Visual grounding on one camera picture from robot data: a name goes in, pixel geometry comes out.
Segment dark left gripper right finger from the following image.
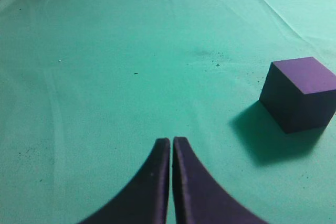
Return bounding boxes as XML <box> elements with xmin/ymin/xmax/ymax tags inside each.
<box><xmin>172</xmin><ymin>137</ymin><xmax>266</xmax><ymax>223</ymax></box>

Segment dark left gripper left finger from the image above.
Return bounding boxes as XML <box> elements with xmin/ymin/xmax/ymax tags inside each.
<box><xmin>81</xmin><ymin>138</ymin><xmax>170</xmax><ymax>223</ymax></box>

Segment purple cube block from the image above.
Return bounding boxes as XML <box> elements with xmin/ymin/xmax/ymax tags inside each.
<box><xmin>259</xmin><ymin>57</ymin><xmax>335</xmax><ymax>133</ymax></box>

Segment green table cloth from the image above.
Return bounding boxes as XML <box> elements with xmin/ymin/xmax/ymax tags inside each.
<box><xmin>1</xmin><ymin>0</ymin><xmax>335</xmax><ymax>223</ymax></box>

